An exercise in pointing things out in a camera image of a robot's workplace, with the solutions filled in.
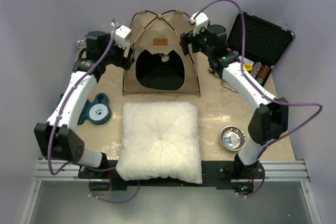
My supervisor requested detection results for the yellow dealer button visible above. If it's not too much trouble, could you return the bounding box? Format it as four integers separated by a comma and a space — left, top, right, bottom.
244, 62, 253, 72

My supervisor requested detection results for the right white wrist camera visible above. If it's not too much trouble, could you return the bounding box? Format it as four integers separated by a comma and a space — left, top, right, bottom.
189, 12, 209, 36

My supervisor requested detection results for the tan black pet tent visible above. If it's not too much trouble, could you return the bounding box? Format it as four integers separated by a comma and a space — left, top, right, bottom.
122, 9, 202, 98

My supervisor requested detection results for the black poker chip case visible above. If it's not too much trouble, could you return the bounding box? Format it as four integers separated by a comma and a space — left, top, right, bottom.
243, 12, 295, 86

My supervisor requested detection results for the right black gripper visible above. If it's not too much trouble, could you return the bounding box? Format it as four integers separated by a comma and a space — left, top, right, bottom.
181, 25, 215, 57

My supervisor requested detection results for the white pompom toy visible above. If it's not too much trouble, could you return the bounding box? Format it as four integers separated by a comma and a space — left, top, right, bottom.
160, 54, 170, 62

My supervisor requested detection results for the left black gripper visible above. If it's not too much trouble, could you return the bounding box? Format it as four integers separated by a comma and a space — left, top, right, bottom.
102, 34, 135, 71

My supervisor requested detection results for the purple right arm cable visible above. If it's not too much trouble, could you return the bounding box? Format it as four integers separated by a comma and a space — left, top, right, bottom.
194, 0, 323, 198

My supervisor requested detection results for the teal pet bowl holder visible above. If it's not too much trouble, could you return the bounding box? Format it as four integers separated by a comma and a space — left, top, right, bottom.
53, 91, 112, 129

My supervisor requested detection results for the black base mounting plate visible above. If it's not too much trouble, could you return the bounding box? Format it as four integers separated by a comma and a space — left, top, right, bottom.
78, 161, 265, 193

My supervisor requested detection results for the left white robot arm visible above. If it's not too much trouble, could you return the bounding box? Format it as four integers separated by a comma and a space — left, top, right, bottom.
34, 25, 134, 178

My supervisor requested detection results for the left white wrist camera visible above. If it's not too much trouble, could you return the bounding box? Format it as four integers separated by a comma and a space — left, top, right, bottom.
112, 25, 131, 49

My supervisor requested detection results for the steel pet bowl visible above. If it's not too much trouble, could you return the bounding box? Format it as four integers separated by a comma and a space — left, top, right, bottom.
220, 125, 246, 151

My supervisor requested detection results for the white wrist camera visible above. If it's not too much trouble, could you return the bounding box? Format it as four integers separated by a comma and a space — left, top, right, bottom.
112, 25, 131, 49
189, 12, 209, 36

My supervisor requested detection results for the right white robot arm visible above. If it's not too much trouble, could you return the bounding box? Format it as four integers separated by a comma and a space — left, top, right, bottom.
180, 25, 288, 178

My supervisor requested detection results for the white pillow cushion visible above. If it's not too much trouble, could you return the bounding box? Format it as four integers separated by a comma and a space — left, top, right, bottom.
116, 102, 203, 184

